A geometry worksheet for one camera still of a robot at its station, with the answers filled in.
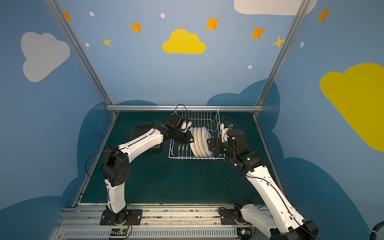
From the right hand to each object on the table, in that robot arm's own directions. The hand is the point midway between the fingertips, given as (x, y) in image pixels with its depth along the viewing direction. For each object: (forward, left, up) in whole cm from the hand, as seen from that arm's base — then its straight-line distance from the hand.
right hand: (216, 138), depth 75 cm
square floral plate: (+19, +53, -21) cm, 60 cm away
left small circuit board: (-40, +47, -28) cm, 67 cm away
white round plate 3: (+4, +8, -10) cm, 13 cm away
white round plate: (+2, +12, -10) cm, 16 cm away
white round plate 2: (+6, +11, -9) cm, 15 cm away
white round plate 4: (+10, +4, -11) cm, 15 cm away
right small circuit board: (-37, -16, -29) cm, 49 cm away
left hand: (+7, +12, -10) cm, 17 cm away
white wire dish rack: (+33, +4, -25) cm, 41 cm away
